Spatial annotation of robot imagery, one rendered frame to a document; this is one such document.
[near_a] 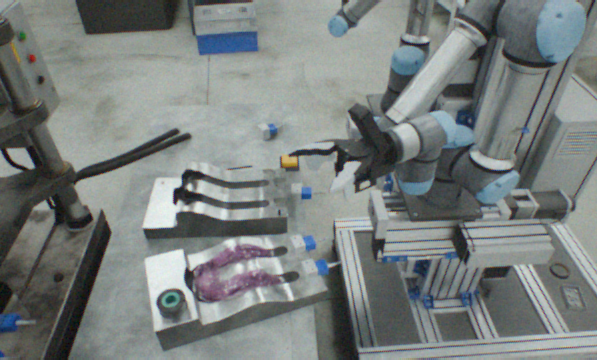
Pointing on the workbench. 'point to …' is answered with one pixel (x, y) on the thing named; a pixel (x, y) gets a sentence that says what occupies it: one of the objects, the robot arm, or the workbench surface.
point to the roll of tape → (172, 303)
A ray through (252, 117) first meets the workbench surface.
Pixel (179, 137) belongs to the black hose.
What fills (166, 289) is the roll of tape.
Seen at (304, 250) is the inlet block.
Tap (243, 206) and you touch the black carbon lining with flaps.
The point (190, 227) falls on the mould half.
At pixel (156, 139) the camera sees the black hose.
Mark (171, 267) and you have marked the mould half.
